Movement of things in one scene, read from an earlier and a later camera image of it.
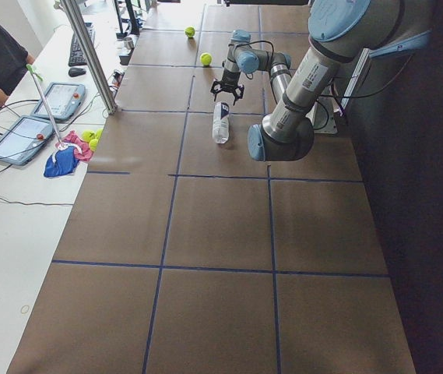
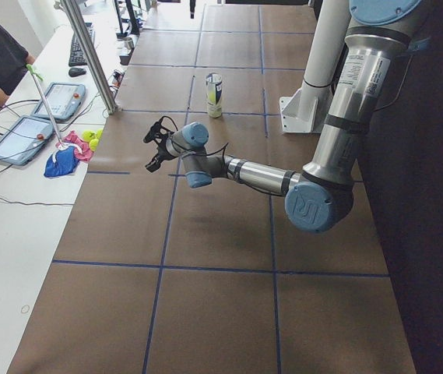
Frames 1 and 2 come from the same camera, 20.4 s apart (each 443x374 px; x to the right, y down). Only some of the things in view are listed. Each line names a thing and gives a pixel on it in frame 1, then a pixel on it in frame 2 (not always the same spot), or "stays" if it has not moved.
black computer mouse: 76,71 stays
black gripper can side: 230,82 -> 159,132
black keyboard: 76,58 stays
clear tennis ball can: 220,122 -> 213,82
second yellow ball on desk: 93,145 stays
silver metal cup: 128,43 stays
